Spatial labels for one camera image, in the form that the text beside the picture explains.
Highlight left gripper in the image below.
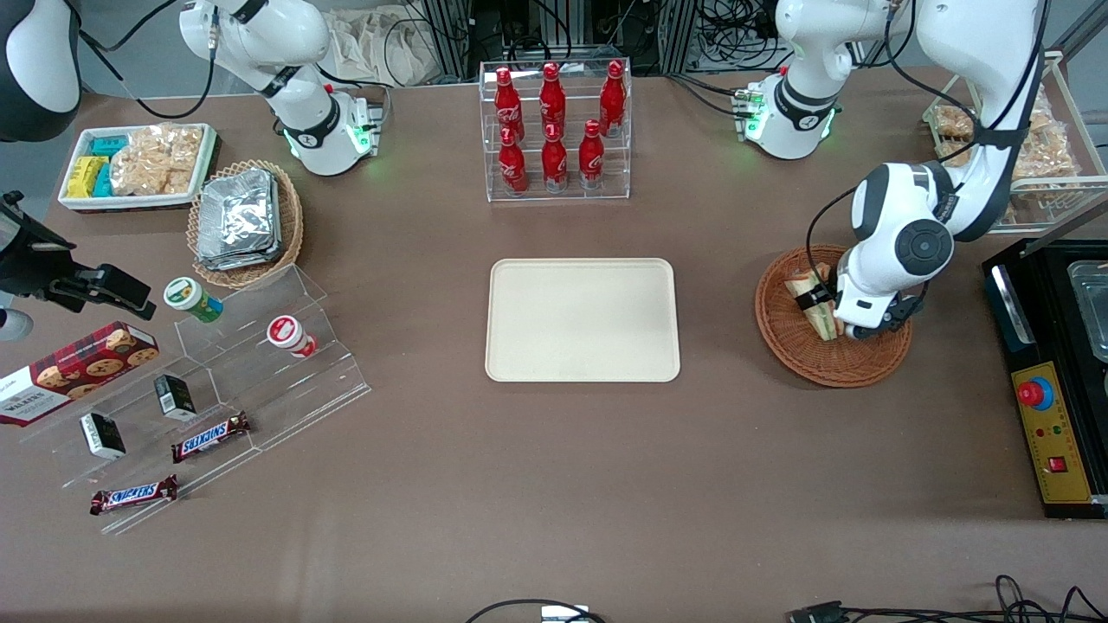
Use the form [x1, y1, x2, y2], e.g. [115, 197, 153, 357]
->
[797, 268, 903, 328]

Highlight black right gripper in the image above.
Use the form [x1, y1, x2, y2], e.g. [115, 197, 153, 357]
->
[0, 192, 158, 320]

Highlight triangular sandwich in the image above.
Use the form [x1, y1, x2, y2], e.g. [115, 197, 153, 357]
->
[785, 264, 842, 343]

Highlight brown wicker basket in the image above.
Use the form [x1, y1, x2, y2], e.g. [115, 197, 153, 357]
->
[755, 244, 913, 388]

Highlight light wicker basket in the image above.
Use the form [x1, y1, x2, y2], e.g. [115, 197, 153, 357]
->
[187, 159, 305, 289]

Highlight beige plastic tray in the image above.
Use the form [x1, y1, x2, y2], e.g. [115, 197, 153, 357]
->
[485, 258, 681, 383]

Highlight green yoghurt cup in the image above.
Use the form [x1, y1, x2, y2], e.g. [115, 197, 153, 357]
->
[164, 277, 224, 324]

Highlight red tartan cookie box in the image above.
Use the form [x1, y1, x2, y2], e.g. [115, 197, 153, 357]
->
[0, 321, 161, 427]

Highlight small black box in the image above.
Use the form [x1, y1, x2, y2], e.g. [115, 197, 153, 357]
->
[154, 374, 197, 421]
[80, 412, 127, 460]

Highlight silver foil packet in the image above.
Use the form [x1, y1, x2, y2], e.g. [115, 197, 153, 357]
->
[196, 234, 283, 272]
[201, 169, 278, 250]

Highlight yellow snack packet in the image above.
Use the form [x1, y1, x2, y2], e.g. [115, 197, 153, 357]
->
[67, 156, 109, 198]

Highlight clear bag of crackers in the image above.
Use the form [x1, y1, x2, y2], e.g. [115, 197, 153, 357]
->
[110, 124, 205, 196]

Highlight white rectangular snack container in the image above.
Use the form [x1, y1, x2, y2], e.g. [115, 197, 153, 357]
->
[58, 123, 220, 214]

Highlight Snickers chocolate bar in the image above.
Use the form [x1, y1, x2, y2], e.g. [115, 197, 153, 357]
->
[90, 474, 179, 517]
[171, 412, 252, 464]

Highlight red yoghurt cup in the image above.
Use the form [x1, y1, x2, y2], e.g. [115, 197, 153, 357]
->
[266, 315, 318, 358]

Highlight clear acrylic stepped stand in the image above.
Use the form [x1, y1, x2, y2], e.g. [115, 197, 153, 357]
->
[17, 264, 372, 536]

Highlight black appliance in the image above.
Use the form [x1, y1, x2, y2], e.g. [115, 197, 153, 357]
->
[982, 238, 1108, 520]

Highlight clear acrylic bottle rack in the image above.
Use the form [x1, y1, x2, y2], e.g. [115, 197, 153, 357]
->
[479, 59, 633, 202]

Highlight grey metal bar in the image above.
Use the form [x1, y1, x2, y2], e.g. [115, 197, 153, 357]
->
[1024, 201, 1108, 257]

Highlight red cola bottle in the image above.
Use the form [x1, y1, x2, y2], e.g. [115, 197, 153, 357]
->
[495, 67, 525, 144]
[600, 61, 627, 138]
[578, 119, 605, 189]
[499, 127, 529, 196]
[539, 62, 567, 139]
[542, 123, 569, 193]

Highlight clear plastic container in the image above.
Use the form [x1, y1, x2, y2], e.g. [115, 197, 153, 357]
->
[1067, 260, 1108, 363]

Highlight black plug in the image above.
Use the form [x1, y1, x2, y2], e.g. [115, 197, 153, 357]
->
[786, 601, 851, 623]

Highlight beige cloth bag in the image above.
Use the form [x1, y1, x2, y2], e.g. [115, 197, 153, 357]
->
[325, 4, 444, 87]

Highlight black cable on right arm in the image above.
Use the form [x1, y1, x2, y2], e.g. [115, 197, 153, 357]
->
[76, 0, 219, 122]

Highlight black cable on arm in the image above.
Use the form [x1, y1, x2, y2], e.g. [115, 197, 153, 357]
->
[76, 0, 219, 122]
[807, 0, 1053, 295]

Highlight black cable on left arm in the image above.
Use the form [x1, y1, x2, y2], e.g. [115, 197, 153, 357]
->
[807, 0, 1053, 295]

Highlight background cable bundle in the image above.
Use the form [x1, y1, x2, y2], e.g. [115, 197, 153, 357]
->
[692, 0, 784, 74]

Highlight white wire basket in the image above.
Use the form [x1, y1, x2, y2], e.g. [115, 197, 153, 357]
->
[922, 50, 1108, 234]

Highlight aluminium frame post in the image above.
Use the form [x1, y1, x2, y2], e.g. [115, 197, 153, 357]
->
[422, 0, 473, 84]
[658, 0, 695, 75]

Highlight black tangled cables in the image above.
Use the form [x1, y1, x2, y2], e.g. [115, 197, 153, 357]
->
[844, 575, 1108, 623]

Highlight black looped table cable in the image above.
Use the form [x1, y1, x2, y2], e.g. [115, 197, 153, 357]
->
[465, 598, 609, 623]

